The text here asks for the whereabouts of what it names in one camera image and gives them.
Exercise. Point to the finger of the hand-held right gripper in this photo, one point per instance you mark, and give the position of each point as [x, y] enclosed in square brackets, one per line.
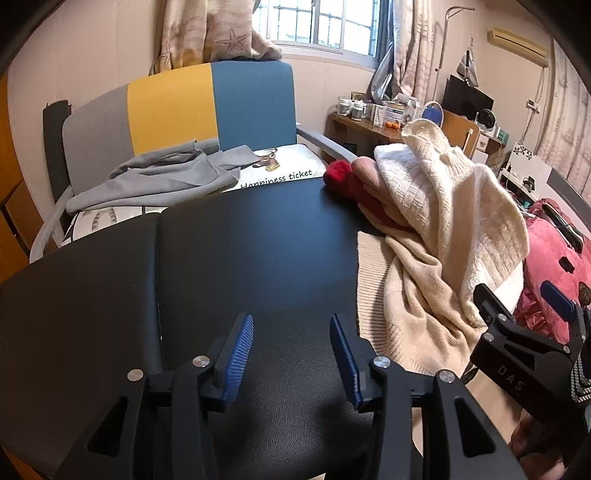
[494, 309]
[558, 297]

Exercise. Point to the wooden desk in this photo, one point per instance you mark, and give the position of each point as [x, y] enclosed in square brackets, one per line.
[351, 127]

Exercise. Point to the grey yellow blue armchair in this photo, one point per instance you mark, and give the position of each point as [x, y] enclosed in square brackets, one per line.
[171, 106]

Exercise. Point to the pink garment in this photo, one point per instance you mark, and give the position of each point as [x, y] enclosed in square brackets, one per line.
[369, 170]

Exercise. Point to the grey garment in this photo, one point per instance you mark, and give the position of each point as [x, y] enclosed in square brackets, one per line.
[161, 184]

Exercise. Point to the red garment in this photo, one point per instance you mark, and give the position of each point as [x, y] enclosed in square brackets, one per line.
[344, 177]

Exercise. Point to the pale patterned curtain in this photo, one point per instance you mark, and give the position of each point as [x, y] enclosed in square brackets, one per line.
[411, 46]

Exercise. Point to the white printed pillow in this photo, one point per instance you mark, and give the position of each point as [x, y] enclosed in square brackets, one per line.
[286, 161]

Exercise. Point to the white knit sweater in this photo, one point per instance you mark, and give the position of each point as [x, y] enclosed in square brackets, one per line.
[438, 194]

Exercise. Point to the beige knit sweater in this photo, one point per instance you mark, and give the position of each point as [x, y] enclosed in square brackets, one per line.
[406, 295]

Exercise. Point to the white pillow with grey triangles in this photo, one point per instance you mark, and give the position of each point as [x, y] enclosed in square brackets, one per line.
[97, 221]

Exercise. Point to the beige patterned curtain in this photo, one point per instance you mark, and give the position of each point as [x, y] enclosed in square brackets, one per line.
[207, 32]

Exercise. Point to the white storage box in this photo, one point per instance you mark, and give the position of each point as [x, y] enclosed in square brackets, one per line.
[526, 161]

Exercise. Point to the long pale curtain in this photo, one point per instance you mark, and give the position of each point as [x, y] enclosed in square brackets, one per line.
[570, 115]

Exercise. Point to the metal pole stand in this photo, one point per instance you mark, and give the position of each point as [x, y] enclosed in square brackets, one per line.
[442, 50]

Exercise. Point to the barred window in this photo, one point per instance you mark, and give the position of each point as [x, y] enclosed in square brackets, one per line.
[323, 21]

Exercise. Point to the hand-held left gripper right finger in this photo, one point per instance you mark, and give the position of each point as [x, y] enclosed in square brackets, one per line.
[344, 364]

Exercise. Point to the black panel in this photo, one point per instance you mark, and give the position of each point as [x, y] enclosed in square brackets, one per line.
[53, 138]

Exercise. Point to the pink red blanket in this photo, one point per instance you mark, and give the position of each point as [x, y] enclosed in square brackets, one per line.
[549, 249]

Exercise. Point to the orange wooden wardrobe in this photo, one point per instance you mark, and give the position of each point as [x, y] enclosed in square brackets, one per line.
[11, 194]

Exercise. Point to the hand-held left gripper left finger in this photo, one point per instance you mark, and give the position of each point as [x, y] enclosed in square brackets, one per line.
[238, 355]

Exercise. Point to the black monitor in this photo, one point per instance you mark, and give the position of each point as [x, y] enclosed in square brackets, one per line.
[464, 99]

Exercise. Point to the wall air conditioner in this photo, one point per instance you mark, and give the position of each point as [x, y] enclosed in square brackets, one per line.
[517, 44]

